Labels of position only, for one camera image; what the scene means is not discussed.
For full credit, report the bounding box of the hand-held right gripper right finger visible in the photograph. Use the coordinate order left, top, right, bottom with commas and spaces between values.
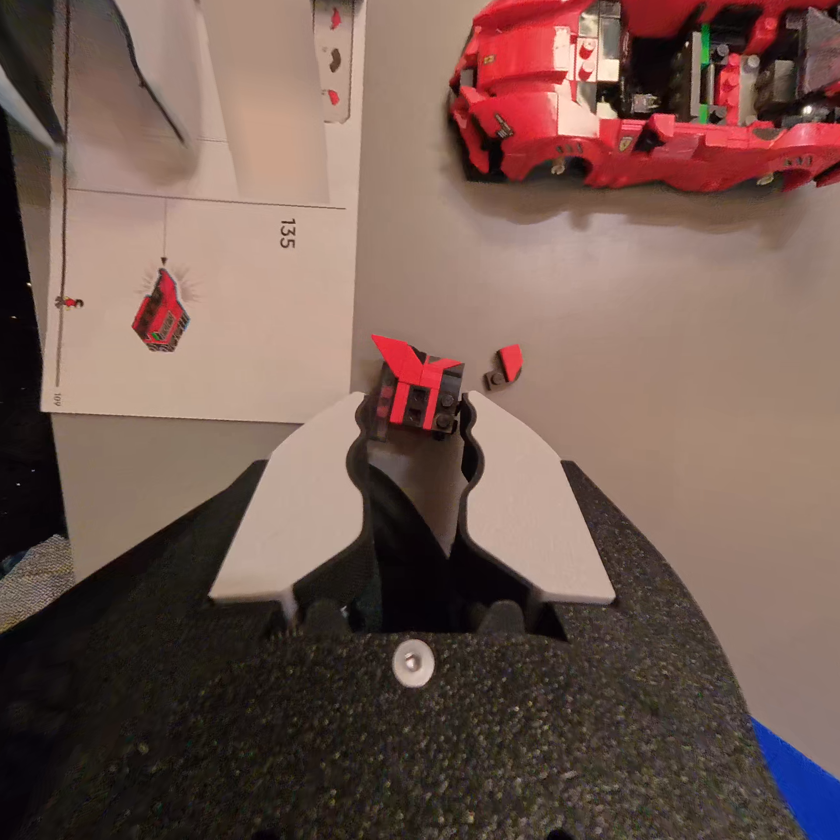
451, 392, 618, 618

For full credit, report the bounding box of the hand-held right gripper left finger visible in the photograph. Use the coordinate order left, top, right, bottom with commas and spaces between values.
208, 392, 382, 620

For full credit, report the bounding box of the red black green lego assembly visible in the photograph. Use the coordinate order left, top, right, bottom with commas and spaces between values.
368, 335, 469, 441

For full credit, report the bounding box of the lego instruction booklet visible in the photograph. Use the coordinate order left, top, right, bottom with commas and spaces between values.
40, 0, 364, 425

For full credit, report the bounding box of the blue plastic bin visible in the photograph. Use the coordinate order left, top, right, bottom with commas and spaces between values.
751, 718, 840, 840

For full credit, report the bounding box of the red lego car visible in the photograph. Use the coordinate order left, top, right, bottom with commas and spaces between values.
448, 0, 840, 195

